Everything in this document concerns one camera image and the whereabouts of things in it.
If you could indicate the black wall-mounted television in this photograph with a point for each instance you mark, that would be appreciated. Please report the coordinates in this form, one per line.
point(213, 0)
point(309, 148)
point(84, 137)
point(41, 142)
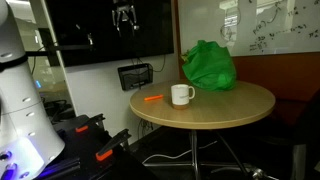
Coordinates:
point(110, 30)

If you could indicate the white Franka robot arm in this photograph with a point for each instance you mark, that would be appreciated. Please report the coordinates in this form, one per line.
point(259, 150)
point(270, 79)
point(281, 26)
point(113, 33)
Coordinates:
point(18, 100)

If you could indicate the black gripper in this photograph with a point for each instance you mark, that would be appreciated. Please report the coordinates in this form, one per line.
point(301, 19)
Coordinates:
point(124, 5)

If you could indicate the green plastic bag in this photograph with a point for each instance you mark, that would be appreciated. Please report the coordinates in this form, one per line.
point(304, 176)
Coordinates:
point(210, 66)

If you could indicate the dark red upholstered bench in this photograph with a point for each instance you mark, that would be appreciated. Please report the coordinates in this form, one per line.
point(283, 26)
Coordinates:
point(286, 96)

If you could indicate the black clamp with orange tip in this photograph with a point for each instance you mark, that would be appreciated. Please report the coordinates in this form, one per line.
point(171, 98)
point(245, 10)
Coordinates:
point(89, 122)
point(111, 145)

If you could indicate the white ceramic mug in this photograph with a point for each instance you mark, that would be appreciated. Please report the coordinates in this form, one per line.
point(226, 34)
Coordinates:
point(181, 96)

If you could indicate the orange sharpie marker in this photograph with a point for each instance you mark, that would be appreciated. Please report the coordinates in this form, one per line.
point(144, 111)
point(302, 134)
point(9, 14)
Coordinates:
point(153, 97)

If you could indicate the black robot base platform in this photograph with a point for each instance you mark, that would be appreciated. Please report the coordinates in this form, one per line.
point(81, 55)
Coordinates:
point(93, 153)

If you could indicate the round wooden table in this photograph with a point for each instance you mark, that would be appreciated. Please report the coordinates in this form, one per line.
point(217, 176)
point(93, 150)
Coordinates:
point(203, 106)

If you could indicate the whiteboard with writing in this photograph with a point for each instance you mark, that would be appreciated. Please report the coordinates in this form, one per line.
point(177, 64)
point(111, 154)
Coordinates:
point(253, 25)

